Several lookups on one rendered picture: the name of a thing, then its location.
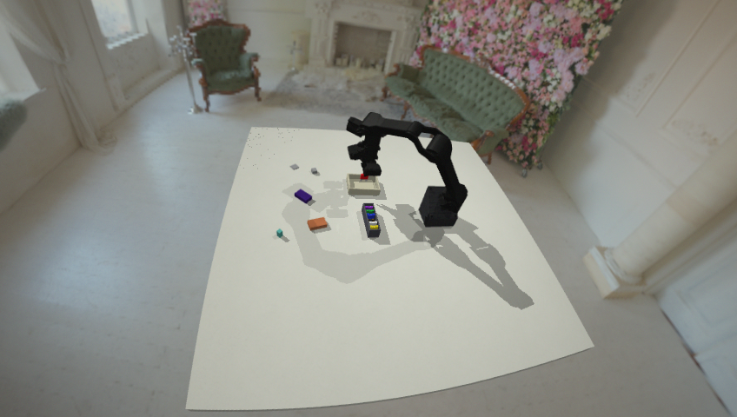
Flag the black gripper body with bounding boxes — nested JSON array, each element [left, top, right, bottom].
[[358, 140, 382, 176]]

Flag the beige open tray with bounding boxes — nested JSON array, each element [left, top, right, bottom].
[[346, 173, 381, 195]]

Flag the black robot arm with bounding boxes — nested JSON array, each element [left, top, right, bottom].
[[347, 112, 468, 214]]

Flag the orange rectangular block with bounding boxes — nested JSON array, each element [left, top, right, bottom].
[[308, 217, 327, 231]]

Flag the purple rectangular block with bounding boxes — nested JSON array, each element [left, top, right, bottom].
[[295, 189, 312, 203]]

